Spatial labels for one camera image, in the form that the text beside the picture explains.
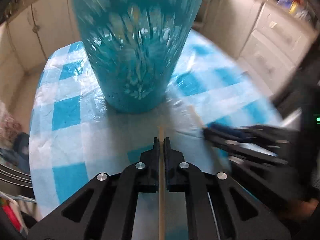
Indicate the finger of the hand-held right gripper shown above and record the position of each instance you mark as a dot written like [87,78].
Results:
[225,130]
[250,155]

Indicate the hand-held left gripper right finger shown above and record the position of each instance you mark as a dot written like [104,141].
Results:
[175,170]

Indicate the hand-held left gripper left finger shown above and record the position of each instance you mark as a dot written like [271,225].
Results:
[150,170]

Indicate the pale wooden chopstick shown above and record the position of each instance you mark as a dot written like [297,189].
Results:
[196,116]
[162,205]

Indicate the teal perforated plastic basket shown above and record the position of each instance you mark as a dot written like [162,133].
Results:
[135,55]

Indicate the person's right hand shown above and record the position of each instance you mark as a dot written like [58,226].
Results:
[302,208]

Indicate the white drawer cabinet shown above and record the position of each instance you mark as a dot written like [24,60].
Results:
[265,37]

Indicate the blue checked tablecloth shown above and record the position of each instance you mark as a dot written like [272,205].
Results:
[67,110]

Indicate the blue dustpan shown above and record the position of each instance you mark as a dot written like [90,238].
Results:
[22,150]

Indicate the floral trash bin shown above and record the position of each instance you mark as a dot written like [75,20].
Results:
[10,125]

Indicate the white base kitchen cabinets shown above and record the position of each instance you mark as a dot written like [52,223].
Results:
[30,42]

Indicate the grey sliding door frame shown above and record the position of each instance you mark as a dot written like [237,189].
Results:
[15,175]

